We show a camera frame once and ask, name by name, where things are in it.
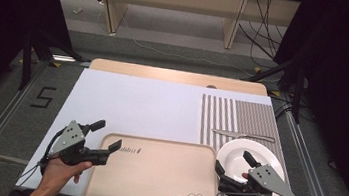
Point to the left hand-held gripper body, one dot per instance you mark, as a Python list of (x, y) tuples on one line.
[(68, 138)]

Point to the white table cover board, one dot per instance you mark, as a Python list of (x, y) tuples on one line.
[(134, 106)]

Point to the beige tray with rabbit print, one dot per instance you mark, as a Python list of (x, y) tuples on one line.
[(152, 182)]

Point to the grey striped placemat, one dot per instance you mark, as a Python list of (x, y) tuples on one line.
[(253, 121)]

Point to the white round plate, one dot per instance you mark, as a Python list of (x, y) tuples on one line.
[(234, 152)]

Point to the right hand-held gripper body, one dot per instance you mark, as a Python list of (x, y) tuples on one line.
[(269, 180)]

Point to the person's left hand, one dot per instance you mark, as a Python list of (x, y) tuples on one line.
[(58, 176)]

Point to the black metal stand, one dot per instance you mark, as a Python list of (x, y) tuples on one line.
[(297, 99), (26, 66)]

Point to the silver floor bracket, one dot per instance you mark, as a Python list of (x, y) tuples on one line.
[(64, 58)]

